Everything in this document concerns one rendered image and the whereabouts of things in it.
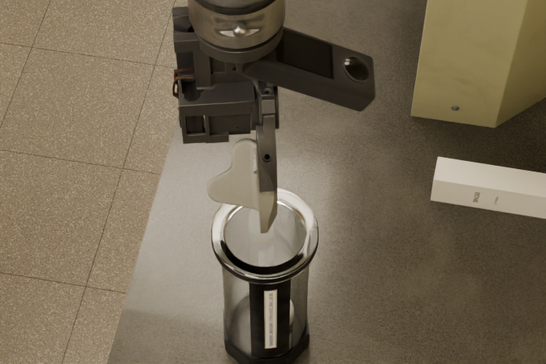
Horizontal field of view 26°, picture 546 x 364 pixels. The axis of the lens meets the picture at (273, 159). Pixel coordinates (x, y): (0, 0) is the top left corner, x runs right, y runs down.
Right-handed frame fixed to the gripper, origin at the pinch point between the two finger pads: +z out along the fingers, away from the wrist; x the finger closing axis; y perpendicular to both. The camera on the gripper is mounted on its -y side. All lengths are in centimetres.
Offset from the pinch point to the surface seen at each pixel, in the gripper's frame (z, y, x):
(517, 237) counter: 34.6, -31.4, -10.8
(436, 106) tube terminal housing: 31.8, -24.0, -29.4
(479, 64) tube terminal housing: 22.4, -28.1, -28.3
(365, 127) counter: 34.5, -14.9, -28.8
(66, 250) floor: 128, 38, -71
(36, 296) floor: 128, 44, -60
